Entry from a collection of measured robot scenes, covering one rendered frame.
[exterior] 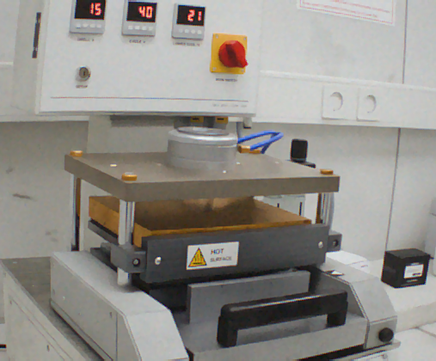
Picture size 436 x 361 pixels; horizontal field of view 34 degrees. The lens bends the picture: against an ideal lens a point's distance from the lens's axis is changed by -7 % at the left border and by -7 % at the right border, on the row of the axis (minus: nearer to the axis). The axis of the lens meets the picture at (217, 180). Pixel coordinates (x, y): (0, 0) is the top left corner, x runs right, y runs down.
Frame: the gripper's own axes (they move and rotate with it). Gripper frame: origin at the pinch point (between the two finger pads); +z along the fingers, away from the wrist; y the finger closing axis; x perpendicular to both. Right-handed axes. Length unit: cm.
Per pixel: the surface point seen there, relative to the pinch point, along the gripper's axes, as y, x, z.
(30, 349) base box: 28, -51, 1
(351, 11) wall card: -56, -19, 49
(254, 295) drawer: 16.6, -22.2, -11.6
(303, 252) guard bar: 10.2, -18.1, -6.9
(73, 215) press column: 10.8, -45.0, -9.0
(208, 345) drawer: 23.3, -24.4, -19.6
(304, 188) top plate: 3.5, -19.2, -9.1
